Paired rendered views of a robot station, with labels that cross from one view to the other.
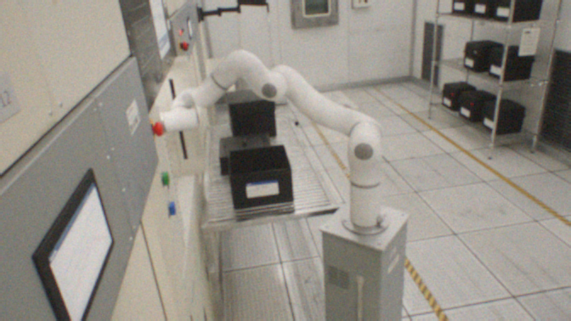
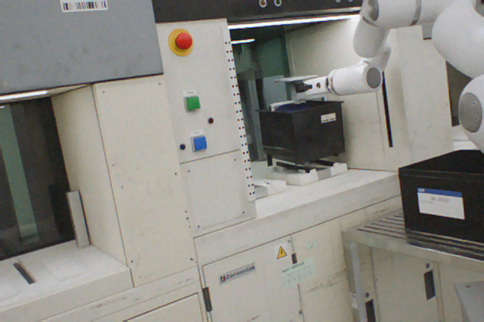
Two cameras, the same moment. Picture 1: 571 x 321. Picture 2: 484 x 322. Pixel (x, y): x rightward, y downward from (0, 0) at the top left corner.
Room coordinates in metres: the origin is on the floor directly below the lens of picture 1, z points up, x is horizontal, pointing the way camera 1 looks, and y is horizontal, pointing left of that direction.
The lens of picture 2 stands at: (0.61, -0.87, 1.22)
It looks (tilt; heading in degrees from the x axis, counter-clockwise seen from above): 8 degrees down; 65
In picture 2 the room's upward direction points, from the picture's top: 9 degrees counter-clockwise
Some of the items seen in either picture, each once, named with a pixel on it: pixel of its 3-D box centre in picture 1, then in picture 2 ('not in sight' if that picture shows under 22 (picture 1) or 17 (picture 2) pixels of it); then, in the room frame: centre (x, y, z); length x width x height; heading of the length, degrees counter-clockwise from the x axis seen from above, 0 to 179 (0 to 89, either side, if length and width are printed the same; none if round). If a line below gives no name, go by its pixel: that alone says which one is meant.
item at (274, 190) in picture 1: (260, 175); (473, 191); (1.72, 0.13, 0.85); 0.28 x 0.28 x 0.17; 6
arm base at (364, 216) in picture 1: (364, 201); not in sight; (1.40, -0.30, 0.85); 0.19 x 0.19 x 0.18
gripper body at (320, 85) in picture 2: not in sight; (326, 84); (1.58, 0.56, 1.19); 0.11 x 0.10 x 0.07; 98
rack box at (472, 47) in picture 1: (482, 55); not in sight; (3.98, -1.98, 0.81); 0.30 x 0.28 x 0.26; 3
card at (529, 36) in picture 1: (528, 39); not in sight; (3.38, -2.05, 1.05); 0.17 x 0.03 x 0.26; 97
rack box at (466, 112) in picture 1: (477, 105); not in sight; (3.95, -1.98, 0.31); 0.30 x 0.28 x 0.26; 7
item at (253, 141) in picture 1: (245, 149); not in sight; (2.09, 0.22, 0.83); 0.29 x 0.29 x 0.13; 6
